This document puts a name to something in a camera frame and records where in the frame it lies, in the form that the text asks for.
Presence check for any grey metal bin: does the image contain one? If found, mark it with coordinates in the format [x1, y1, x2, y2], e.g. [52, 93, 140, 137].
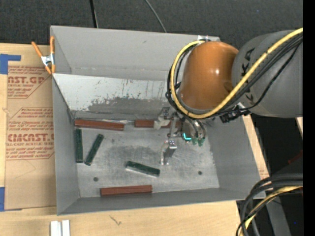
[50, 25, 268, 216]

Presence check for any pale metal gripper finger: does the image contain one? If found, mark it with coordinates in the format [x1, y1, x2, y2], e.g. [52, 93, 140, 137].
[154, 108, 173, 130]
[160, 139, 178, 166]

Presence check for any red-brown flat block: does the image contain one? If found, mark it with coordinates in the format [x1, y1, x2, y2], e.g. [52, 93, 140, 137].
[100, 184, 153, 197]
[74, 118, 125, 132]
[134, 119, 182, 130]

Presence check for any brown cardboard board, red print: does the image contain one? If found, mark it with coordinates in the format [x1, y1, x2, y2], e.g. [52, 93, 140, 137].
[0, 42, 58, 212]

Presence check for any black cylinder on white bracket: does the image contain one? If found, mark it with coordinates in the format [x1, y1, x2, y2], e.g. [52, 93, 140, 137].
[220, 108, 252, 123]

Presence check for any dark green flat block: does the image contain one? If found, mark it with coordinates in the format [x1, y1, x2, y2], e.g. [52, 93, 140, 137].
[125, 160, 161, 177]
[84, 133, 105, 166]
[74, 128, 84, 163]

